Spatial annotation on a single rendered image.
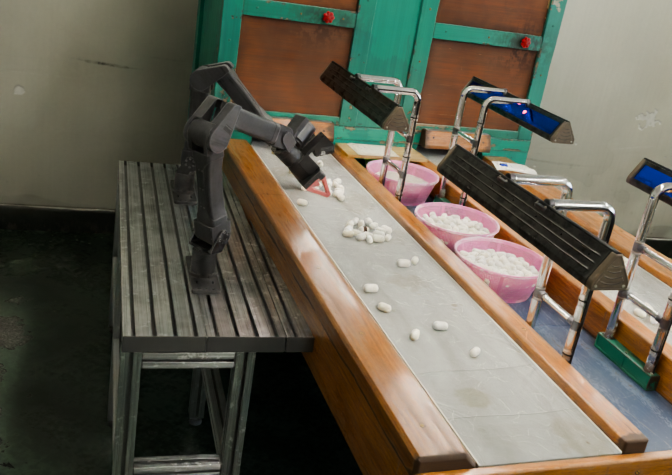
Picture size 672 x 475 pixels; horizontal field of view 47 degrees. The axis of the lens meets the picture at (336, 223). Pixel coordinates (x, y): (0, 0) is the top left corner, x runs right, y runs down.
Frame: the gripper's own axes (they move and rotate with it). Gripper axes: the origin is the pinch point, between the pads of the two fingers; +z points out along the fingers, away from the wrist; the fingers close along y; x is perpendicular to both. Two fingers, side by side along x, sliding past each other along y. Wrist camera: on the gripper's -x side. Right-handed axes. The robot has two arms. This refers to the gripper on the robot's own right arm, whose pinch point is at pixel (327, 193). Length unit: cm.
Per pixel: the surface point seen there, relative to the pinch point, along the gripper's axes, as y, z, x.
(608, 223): -73, 11, -39
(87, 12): 168, -57, 25
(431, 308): -45.6, 18.0, -0.1
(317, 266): -28.2, -1.7, 13.4
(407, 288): -35.2, 16.6, 1.0
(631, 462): -103, 29, -9
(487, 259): -18.0, 40.9, -20.3
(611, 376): -67, 51, -20
